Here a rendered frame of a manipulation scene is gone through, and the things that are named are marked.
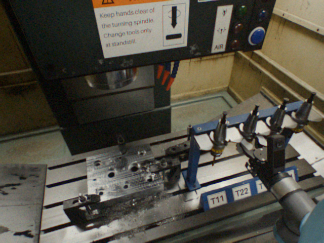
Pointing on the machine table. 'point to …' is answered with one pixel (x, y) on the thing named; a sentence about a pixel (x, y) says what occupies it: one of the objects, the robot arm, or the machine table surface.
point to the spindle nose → (112, 79)
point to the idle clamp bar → (174, 153)
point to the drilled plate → (131, 164)
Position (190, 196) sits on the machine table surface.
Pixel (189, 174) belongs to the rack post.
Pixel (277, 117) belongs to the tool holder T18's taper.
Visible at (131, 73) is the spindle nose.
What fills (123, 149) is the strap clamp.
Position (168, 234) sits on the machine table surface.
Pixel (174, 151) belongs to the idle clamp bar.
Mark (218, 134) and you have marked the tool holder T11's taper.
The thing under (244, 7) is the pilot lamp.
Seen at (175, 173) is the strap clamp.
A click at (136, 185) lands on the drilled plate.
